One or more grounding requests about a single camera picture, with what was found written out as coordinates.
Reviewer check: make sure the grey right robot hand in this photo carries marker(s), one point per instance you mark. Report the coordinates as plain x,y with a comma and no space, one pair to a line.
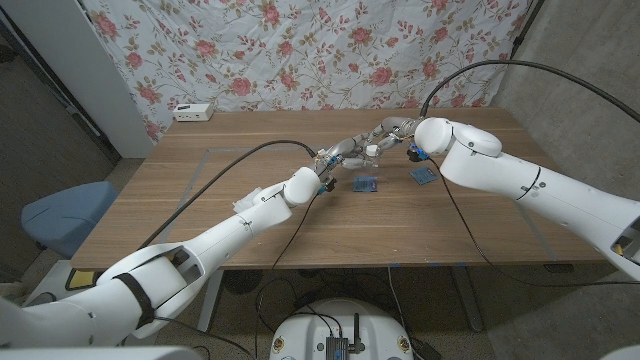
400,129

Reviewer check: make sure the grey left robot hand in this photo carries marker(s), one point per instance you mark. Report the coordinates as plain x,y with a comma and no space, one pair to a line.
340,152

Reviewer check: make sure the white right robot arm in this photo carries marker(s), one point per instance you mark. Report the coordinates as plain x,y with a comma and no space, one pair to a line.
525,185

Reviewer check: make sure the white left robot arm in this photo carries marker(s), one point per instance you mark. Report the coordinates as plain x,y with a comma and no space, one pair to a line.
220,235

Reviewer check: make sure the blue sugar packet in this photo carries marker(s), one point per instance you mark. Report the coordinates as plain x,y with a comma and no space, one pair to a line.
423,175
365,184

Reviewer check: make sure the floral backdrop cloth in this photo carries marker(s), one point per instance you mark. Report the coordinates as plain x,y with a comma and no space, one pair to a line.
325,50

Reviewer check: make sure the white power strip box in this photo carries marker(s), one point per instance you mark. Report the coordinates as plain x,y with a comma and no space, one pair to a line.
193,112

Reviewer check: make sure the black backdrop stand pole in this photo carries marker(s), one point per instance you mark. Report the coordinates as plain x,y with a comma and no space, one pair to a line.
525,25

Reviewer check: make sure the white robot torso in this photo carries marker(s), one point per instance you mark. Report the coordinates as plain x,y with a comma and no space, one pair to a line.
305,330

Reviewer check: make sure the grey table leg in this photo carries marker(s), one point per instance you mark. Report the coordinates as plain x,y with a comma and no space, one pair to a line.
467,300

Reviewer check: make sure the black computer box with antenna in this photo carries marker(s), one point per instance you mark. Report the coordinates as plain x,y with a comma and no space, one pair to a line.
337,347

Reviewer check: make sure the white table leg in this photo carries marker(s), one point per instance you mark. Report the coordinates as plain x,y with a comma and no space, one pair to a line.
210,305

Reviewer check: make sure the blue padded chair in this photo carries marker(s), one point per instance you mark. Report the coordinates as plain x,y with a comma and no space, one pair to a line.
65,215

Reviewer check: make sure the yellow and black floor mat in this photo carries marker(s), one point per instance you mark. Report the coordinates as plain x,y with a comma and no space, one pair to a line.
80,279

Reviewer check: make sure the white wall panel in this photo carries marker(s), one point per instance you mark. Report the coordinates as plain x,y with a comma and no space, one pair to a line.
75,60

